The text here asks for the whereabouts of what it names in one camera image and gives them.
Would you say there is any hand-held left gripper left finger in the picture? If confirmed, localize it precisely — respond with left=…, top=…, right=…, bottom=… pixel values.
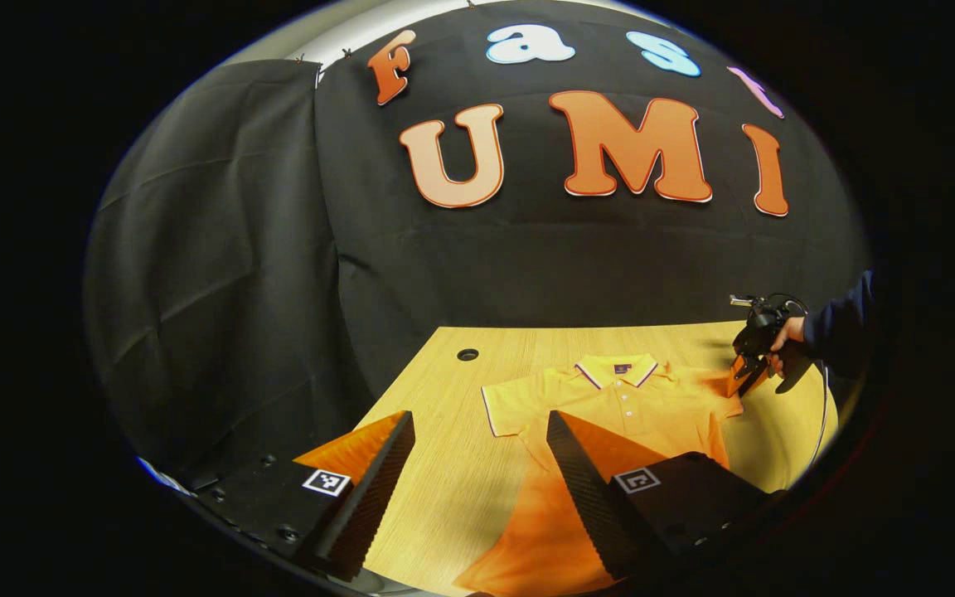
left=191, top=410, right=417, bottom=583

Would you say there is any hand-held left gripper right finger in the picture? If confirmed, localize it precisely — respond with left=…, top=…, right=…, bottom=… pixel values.
left=545, top=410, right=787, bottom=581

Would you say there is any orange polo T-shirt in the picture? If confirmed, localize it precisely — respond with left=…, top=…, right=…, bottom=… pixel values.
left=453, top=353, right=745, bottom=596

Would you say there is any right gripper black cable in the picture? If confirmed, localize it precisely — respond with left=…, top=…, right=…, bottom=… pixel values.
left=805, top=361, right=831, bottom=473

